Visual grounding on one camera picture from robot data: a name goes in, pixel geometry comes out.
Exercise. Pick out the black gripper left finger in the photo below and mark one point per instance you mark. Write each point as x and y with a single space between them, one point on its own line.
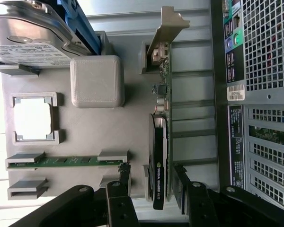
118 205

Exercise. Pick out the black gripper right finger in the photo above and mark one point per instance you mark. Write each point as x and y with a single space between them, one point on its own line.
198 205

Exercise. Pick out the green RAM stick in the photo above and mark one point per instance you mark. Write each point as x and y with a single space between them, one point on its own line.
73 162

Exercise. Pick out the grey parts rack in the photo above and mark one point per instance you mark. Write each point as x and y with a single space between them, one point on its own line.
97 130

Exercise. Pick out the silver CPU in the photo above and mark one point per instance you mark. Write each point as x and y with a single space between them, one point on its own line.
32 118

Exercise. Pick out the open PC case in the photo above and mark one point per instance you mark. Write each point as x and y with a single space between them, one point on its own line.
262 99

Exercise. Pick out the blue disk caddy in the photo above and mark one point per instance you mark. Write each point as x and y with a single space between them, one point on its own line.
85 35

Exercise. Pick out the silver hard disk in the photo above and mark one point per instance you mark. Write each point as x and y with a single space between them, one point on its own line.
26 28

